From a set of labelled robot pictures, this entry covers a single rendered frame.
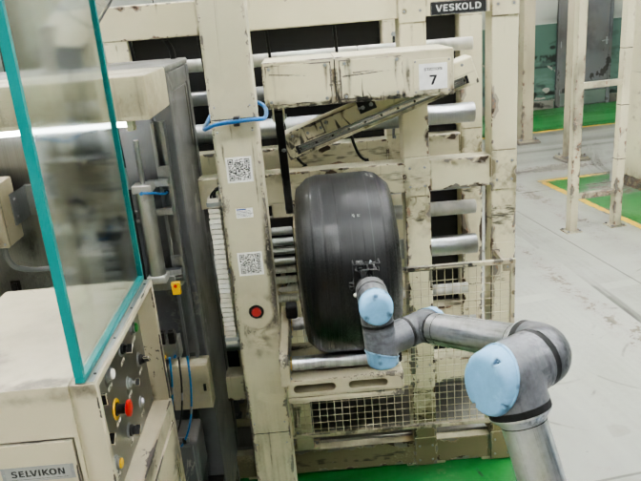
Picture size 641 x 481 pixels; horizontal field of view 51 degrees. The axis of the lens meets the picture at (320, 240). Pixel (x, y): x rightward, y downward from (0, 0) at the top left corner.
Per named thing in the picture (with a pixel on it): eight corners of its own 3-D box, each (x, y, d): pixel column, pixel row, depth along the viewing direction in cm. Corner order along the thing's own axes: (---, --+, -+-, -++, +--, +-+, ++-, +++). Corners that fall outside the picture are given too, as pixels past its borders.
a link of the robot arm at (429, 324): (593, 314, 128) (423, 295, 169) (556, 332, 122) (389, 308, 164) (602, 371, 129) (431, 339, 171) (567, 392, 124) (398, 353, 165)
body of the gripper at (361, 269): (379, 257, 175) (384, 269, 164) (381, 288, 177) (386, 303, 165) (350, 259, 175) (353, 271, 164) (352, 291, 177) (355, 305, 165)
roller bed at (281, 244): (249, 307, 251) (240, 232, 241) (252, 292, 265) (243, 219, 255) (302, 303, 251) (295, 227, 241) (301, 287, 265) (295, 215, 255)
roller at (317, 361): (289, 374, 208) (288, 365, 205) (288, 363, 212) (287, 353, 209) (402, 365, 209) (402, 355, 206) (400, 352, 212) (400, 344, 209)
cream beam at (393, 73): (265, 111, 214) (260, 63, 210) (268, 101, 238) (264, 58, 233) (455, 94, 215) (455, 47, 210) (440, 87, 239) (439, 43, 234)
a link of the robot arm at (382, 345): (418, 359, 159) (412, 315, 157) (381, 375, 153) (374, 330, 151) (396, 350, 166) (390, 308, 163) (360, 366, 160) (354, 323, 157)
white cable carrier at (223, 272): (226, 345, 213) (206, 198, 198) (227, 337, 218) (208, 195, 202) (239, 343, 213) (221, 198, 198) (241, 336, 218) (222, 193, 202)
